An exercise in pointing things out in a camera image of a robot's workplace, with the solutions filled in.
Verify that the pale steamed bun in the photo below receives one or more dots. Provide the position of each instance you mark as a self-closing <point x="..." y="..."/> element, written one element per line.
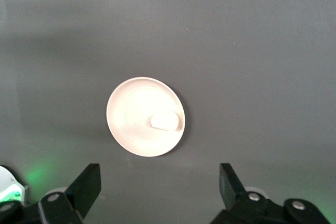
<point x="165" y="121"/>

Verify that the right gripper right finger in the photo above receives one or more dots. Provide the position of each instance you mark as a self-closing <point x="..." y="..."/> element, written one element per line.
<point x="231" y="187"/>

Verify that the dark grey table cloth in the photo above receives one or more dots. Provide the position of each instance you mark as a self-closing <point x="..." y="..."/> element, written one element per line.
<point x="236" y="51"/>

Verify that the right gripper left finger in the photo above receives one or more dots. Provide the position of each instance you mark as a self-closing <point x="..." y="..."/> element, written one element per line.
<point x="86" y="187"/>

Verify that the beige round plate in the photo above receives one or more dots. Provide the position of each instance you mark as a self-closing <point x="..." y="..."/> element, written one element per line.
<point x="136" y="119"/>

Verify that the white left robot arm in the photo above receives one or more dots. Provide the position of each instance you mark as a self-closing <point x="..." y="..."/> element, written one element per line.
<point x="8" y="179"/>

